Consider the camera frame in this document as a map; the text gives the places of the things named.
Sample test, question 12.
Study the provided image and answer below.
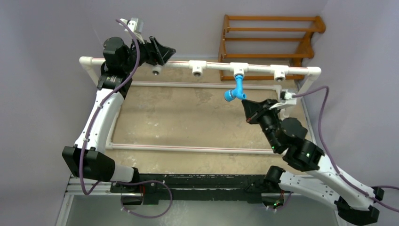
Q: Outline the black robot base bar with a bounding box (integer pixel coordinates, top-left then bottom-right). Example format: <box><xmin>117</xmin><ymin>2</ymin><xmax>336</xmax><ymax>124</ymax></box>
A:
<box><xmin>110</xmin><ymin>173</ymin><xmax>289</xmax><ymax>208</ymax></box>

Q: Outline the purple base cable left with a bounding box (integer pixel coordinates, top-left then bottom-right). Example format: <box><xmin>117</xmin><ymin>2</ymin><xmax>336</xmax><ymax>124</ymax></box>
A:
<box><xmin>120</xmin><ymin>180</ymin><xmax>173</xmax><ymax>219</ymax></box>

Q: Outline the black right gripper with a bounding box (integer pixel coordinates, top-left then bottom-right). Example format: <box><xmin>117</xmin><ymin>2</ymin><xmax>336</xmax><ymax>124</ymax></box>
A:
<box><xmin>240</xmin><ymin>99</ymin><xmax>279</xmax><ymax>152</ymax></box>

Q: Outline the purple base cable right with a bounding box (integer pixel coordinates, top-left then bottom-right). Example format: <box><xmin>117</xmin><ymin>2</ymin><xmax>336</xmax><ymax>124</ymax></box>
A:
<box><xmin>266</xmin><ymin>192</ymin><xmax>294</xmax><ymax>213</ymax></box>

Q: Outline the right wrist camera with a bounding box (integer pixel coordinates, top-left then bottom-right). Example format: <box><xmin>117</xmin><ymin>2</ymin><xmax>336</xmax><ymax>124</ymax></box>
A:
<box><xmin>269</xmin><ymin>89</ymin><xmax>297</xmax><ymax>110</ymax></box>

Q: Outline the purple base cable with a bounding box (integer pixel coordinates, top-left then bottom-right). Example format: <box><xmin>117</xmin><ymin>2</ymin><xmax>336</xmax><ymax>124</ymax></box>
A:
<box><xmin>120</xmin><ymin>180</ymin><xmax>173</xmax><ymax>219</ymax></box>
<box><xmin>266</xmin><ymin>192</ymin><xmax>294</xmax><ymax>213</ymax></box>

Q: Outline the wooden rack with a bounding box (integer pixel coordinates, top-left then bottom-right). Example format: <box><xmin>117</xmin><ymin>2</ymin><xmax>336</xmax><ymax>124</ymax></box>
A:
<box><xmin>217</xmin><ymin>15</ymin><xmax>326</xmax><ymax>67</ymax></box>

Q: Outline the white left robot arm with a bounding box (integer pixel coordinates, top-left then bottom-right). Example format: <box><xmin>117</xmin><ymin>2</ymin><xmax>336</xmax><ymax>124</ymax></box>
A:
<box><xmin>62</xmin><ymin>36</ymin><xmax>176</xmax><ymax>193</ymax></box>

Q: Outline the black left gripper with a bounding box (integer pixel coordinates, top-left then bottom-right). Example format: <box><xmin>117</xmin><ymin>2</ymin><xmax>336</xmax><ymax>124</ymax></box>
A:
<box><xmin>123</xmin><ymin>34</ymin><xmax>174</xmax><ymax>73</ymax></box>

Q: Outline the white PVC pipe frame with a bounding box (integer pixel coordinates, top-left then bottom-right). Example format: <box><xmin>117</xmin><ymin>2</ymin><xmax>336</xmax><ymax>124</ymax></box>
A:
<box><xmin>76</xmin><ymin>60</ymin><xmax>321</xmax><ymax>155</ymax></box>

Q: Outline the blue plastic water faucet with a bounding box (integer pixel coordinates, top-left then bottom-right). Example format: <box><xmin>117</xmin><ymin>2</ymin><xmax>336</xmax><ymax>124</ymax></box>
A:
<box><xmin>223</xmin><ymin>74</ymin><xmax>247</xmax><ymax>102</ymax></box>

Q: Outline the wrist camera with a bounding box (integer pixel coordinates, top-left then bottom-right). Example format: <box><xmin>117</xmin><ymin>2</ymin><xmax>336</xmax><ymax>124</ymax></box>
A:
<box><xmin>269</xmin><ymin>89</ymin><xmax>297</xmax><ymax>110</ymax></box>
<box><xmin>120</xmin><ymin>18</ymin><xmax>144</xmax><ymax>43</ymax></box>

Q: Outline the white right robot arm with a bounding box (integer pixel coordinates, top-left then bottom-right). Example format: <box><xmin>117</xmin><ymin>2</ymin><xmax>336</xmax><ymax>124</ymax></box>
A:
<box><xmin>241</xmin><ymin>99</ymin><xmax>384</xmax><ymax>226</ymax></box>

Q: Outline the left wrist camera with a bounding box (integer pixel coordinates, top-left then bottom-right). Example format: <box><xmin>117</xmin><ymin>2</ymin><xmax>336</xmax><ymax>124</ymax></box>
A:
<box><xmin>120</xmin><ymin>18</ymin><xmax>144</xmax><ymax>43</ymax></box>

